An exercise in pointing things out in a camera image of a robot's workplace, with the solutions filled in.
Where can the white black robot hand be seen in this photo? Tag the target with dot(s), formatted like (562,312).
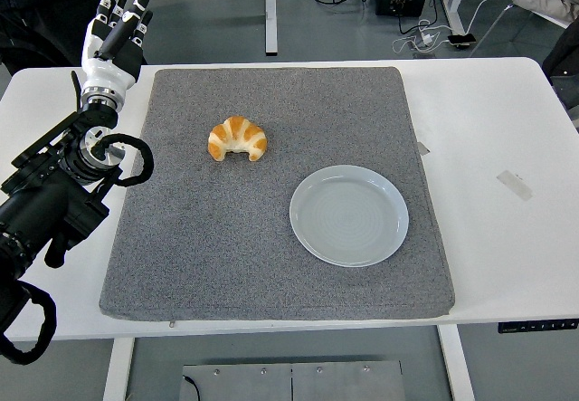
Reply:
(106,73)

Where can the golden croissant bread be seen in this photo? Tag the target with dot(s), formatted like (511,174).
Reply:
(235,131)

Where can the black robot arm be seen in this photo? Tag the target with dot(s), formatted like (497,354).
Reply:
(45,202)

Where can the pale grey round plate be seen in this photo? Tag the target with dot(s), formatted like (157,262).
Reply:
(348,217)

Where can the grey metal plate with screws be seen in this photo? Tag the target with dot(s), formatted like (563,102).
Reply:
(316,385)

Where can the person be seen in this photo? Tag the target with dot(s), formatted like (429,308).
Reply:
(45,12)

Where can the white background table leg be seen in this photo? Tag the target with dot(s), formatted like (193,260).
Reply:
(456,7)
(270,12)

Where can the grey fabric mat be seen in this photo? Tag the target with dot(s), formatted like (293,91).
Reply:
(203,238)

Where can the small grey tape piece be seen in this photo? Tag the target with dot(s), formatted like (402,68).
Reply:
(424,148)

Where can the black smartphone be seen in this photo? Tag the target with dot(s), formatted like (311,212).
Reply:
(461,40)

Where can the long grey tape strip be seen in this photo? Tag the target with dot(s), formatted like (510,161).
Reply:
(515,185)

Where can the dark garment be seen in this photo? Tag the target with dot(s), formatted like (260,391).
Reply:
(565,66)

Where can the black table control panel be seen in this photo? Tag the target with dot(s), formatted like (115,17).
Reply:
(538,327)

